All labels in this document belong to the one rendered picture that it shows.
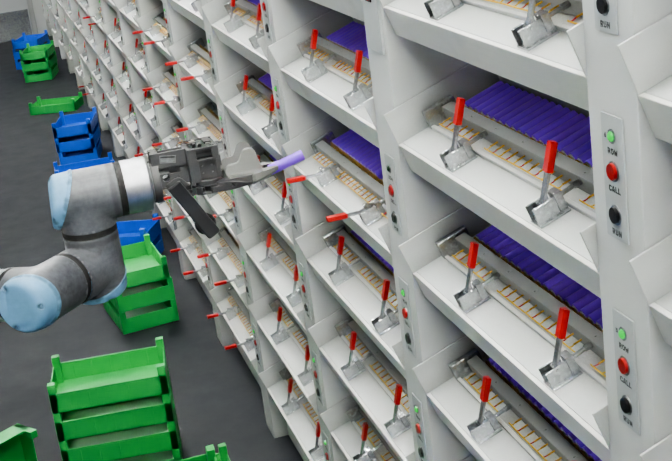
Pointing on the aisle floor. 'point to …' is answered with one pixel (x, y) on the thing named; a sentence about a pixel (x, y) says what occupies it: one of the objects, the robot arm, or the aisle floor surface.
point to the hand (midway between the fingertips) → (269, 171)
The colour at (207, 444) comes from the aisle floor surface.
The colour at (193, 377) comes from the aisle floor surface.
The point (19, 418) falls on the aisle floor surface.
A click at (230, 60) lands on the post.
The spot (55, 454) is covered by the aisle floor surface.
